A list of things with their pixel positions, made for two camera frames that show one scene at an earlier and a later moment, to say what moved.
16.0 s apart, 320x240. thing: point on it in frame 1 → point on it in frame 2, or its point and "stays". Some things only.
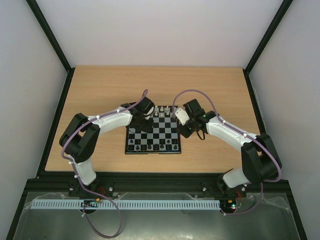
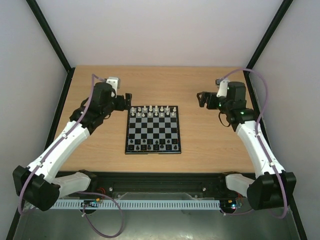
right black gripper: (186, 130) → (206, 100)
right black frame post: (264, 42) stays
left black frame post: (54, 43) stays
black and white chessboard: (165, 138) stays
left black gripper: (148, 129) → (121, 105)
